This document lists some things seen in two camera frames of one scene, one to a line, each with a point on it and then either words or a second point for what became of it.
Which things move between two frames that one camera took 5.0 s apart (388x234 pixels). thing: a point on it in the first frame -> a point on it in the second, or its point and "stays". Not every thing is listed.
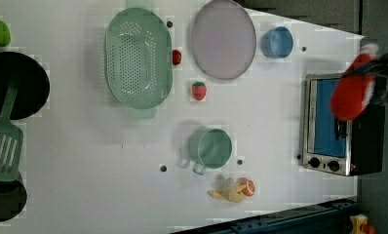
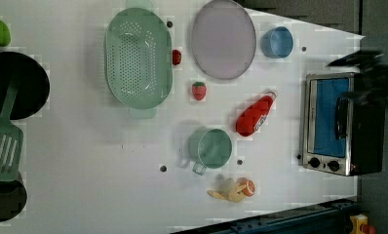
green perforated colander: x=138 y=58 stays
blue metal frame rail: x=328 y=218 stays
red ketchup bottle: x=351 y=93 -> x=252 y=117
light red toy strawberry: x=199 y=90 stays
